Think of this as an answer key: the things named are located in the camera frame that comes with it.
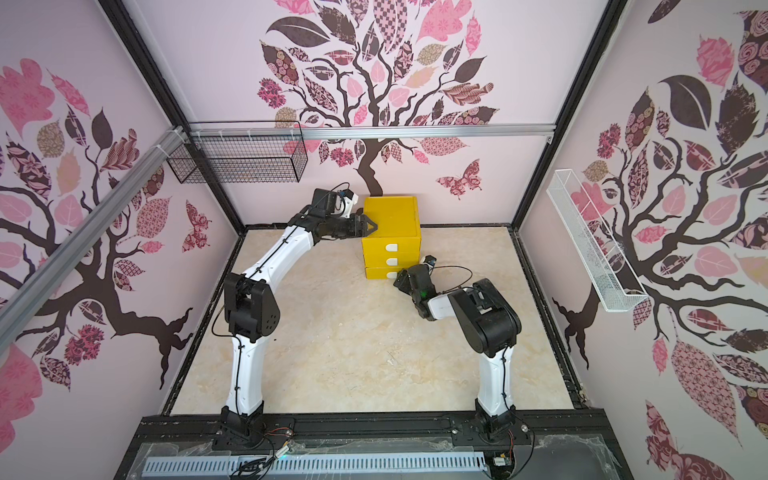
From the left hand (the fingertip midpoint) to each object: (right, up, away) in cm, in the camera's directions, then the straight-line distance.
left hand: (365, 231), depth 93 cm
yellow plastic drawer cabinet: (+10, -4, -4) cm, 11 cm away
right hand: (+13, -16, +9) cm, 23 cm away
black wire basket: (-40, +26, +2) cm, 48 cm away
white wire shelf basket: (+64, -11, -19) cm, 67 cm away
